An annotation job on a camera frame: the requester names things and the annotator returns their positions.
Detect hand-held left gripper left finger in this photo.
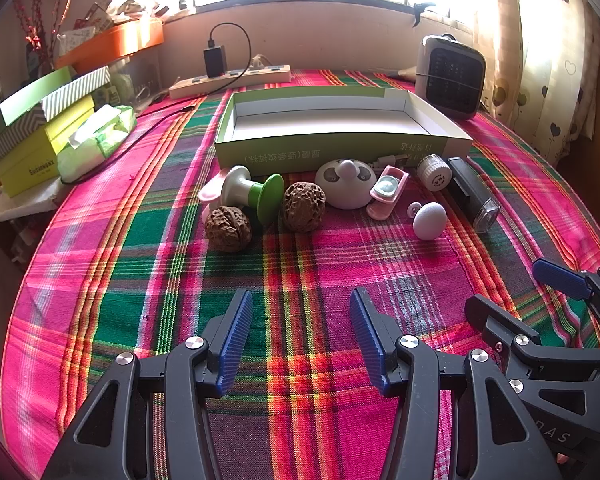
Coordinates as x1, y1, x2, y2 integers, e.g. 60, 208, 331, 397
40, 289, 255, 480

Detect large brown walnut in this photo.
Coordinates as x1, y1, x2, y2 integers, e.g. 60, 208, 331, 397
281, 182, 327, 233

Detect white and black space heater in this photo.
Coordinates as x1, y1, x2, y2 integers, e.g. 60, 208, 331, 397
414, 34, 487, 121

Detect green tissue pack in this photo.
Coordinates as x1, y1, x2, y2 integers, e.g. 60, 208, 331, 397
56, 105, 137, 183

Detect heart-print curtain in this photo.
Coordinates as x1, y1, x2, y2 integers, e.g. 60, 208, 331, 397
472, 0, 600, 161

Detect white round ribbed cap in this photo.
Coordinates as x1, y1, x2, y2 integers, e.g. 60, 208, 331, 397
416, 154, 449, 192

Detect beige power strip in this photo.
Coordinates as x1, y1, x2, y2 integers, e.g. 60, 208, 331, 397
168, 65, 292, 100

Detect black charging cable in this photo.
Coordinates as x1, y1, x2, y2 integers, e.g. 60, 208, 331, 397
60, 23, 252, 186

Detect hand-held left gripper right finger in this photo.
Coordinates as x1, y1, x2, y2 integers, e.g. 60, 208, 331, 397
349, 287, 563, 480

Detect black and silver flashlight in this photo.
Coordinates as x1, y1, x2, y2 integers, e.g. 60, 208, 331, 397
447, 156, 499, 233

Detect white paper gift bag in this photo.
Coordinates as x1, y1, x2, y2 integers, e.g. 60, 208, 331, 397
60, 2, 116, 56

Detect green striped box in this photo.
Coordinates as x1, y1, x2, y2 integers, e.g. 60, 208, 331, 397
40, 66, 112, 116

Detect grey chevron box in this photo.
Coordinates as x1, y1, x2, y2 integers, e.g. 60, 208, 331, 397
0, 109, 48, 161

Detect white plastic bag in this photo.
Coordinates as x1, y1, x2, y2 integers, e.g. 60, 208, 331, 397
105, 0, 168, 21

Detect orange tray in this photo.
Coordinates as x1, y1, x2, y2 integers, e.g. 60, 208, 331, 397
55, 20, 165, 73

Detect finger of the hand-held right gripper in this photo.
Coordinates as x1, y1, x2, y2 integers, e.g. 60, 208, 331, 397
532, 258, 600, 348
464, 294, 600, 377

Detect white charging cable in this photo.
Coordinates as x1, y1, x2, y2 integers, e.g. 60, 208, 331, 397
370, 152, 410, 170

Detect green plastic packet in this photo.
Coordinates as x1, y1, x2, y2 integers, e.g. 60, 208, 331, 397
92, 72, 133, 108

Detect black charger adapter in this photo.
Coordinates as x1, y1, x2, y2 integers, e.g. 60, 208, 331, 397
202, 45, 228, 77

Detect red berry branches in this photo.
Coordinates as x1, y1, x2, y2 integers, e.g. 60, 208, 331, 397
12, 0, 88, 68

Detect green and white spool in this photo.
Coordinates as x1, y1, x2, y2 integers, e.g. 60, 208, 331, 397
221, 166, 285, 226

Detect pink oval case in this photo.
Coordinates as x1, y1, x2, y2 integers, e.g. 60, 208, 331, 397
198, 170, 233, 206

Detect white round panda gadget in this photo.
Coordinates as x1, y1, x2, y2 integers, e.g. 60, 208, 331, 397
314, 158, 378, 210

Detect white side shelf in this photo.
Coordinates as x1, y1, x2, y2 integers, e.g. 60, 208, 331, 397
0, 175, 63, 226

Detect yellow-green cardboard box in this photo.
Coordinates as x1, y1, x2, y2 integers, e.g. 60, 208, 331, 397
0, 95, 97, 198

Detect white egg-shaped knob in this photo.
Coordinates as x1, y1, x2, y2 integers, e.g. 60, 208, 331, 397
406, 201, 448, 241

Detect small brown walnut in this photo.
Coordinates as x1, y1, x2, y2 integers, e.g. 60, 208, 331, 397
204, 205, 253, 250

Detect green cardboard box tray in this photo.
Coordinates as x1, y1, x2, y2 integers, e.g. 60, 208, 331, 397
214, 86, 473, 173

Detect green box lid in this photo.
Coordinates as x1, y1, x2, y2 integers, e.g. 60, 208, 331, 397
0, 66, 73, 126

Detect small pink grey gadget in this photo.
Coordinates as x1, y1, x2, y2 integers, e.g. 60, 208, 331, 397
367, 165, 410, 221

